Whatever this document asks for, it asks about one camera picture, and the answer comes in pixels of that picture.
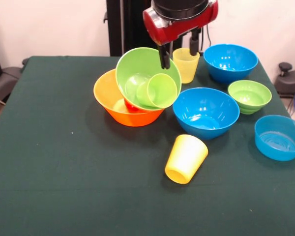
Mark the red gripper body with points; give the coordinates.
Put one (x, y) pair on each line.
(174, 32)

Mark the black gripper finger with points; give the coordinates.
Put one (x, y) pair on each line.
(165, 59)
(193, 44)

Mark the large green bowl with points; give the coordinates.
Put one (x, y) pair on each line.
(137, 64)

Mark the green cup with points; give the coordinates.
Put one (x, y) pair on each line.
(162, 91)

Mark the red cup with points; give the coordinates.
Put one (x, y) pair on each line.
(130, 106)

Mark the large blue bowl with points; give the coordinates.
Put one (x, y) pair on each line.
(206, 115)
(231, 66)

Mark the large orange bowl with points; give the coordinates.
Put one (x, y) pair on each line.
(108, 103)

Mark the pale translucent yellow cup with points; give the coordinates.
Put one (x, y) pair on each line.
(186, 68)

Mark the small green bowl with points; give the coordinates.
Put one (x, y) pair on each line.
(249, 100)

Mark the black knobbed equipment base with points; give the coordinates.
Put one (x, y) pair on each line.
(290, 81)

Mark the small blue bowl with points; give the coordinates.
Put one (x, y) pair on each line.
(277, 142)

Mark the dark green table cloth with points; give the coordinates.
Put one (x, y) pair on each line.
(137, 209)

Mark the black chair base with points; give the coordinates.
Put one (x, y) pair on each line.
(5, 81)

